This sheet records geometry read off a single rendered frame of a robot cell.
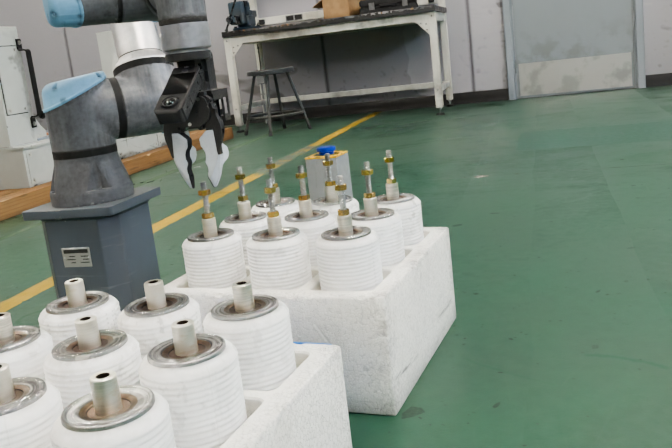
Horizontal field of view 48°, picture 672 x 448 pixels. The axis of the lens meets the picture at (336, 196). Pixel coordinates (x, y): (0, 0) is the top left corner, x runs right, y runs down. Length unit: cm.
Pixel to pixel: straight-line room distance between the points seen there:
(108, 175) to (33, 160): 223
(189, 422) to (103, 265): 72
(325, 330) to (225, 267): 20
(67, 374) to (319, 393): 27
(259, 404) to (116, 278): 67
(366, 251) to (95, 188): 56
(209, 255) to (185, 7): 38
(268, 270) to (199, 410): 45
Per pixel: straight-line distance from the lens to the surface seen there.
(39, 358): 88
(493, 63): 608
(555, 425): 108
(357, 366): 110
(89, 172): 141
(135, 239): 145
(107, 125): 143
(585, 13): 607
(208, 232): 122
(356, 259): 108
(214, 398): 73
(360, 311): 106
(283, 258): 113
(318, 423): 86
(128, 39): 149
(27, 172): 361
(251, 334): 81
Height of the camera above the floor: 52
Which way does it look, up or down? 11 degrees down
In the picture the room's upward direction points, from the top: 7 degrees counter-clockwise
